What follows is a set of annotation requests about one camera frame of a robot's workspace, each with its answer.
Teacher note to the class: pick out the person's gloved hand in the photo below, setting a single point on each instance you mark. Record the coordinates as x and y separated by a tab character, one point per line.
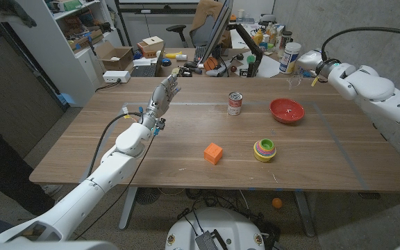
5	8

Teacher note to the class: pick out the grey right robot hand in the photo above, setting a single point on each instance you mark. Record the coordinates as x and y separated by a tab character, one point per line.
309	62

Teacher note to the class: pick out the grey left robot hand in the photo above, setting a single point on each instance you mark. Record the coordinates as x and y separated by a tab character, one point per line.
162	99

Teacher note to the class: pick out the clear plastic glasses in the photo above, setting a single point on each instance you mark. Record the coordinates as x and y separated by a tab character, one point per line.
295	81

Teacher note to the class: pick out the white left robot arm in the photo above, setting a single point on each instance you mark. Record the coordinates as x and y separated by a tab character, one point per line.
109	170

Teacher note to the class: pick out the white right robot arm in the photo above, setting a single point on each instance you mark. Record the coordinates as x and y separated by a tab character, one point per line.
370	87

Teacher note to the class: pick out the red bowl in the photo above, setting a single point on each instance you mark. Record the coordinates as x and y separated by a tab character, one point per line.
287	111

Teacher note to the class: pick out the red and white soup can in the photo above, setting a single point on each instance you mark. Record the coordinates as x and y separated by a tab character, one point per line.
235	104

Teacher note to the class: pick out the orange block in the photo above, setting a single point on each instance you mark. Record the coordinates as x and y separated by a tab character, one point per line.
213	153

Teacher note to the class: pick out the rainbow stacking cups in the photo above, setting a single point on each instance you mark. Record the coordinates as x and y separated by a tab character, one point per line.
265	151

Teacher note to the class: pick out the white canister with blue label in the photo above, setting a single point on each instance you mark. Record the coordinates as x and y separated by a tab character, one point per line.
289	59

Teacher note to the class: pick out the dark jar with black lid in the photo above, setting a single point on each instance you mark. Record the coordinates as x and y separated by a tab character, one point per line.
285	41

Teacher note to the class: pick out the black laptop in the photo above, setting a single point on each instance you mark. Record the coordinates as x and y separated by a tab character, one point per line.
146	69

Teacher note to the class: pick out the blue round object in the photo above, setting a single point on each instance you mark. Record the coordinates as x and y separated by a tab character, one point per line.
166	62

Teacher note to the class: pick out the yellow toy banana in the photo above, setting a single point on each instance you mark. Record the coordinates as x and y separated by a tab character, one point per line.
173	55

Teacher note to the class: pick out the white power box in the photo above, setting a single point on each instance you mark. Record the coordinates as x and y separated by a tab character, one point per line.
116	76

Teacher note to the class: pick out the wooden box on brick box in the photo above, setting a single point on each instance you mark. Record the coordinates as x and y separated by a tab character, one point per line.
151	46

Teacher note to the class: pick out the yellow bottle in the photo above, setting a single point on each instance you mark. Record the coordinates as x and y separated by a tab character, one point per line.
258	37

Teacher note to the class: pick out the black keyboard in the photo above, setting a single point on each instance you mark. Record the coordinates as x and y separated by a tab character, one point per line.
200	53

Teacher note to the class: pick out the small toy basketball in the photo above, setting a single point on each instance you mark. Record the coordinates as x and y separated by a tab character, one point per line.
211	64

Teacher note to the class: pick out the open cardboard box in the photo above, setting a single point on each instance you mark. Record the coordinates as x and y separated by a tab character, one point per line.
116	57

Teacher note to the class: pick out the white shelf unit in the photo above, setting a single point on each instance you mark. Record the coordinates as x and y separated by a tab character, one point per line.
57	66

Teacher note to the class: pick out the computer monitor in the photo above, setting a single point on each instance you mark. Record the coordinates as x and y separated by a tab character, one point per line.
217	31

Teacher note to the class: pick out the office chair with tan jacket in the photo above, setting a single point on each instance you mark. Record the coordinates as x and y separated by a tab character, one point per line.
203	21

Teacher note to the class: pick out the round black floor fan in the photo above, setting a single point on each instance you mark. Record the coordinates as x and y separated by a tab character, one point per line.
148	195

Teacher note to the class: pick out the grey table leg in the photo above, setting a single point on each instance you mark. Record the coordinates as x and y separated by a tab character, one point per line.
304	212
127	208

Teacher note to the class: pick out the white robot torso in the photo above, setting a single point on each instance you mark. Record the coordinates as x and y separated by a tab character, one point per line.
217	225

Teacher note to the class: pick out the small orange ball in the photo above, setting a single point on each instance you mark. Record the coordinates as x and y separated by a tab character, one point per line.
277	203

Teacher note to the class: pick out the person in dark trousers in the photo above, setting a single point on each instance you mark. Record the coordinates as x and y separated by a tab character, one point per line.
5	170

